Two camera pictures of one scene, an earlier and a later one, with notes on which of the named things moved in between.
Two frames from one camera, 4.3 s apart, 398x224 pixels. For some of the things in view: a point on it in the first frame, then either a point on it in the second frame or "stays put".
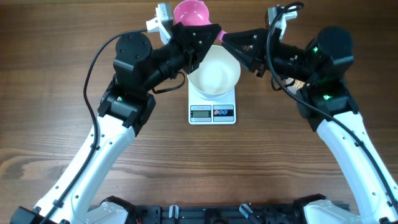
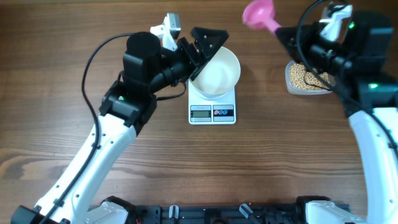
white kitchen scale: [203, 111] stays put
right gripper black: [256, 57] -> [291, 47]
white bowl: [217, 74] stays put
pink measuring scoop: [193, 12] -> [259, 14]
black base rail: [288, 213] stays put
